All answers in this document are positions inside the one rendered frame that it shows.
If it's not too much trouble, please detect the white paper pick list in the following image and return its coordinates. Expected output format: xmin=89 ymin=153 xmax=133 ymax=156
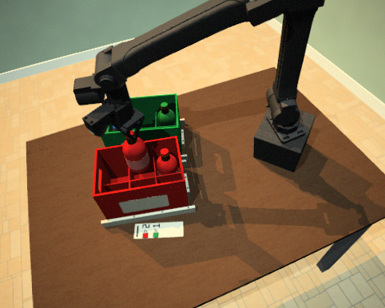
xmin=134 ymin=222 xmax=184 ymax=239

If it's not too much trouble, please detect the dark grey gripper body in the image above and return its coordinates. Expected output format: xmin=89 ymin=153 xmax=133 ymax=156
xmin=109 ymin=97 xmax=145 ymax=132

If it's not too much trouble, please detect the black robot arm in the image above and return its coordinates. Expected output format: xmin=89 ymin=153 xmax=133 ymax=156
xmin=73 ymin=0 xmax=325 ymax=144

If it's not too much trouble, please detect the red crate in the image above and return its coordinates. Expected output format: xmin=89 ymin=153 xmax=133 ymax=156
xmin=93 ymin=138 xmax=189 ymax=219

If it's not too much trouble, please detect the green bottle crate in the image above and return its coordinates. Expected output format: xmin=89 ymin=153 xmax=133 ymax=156
xmin=101 ymin=95 xmax=182 ymax=155

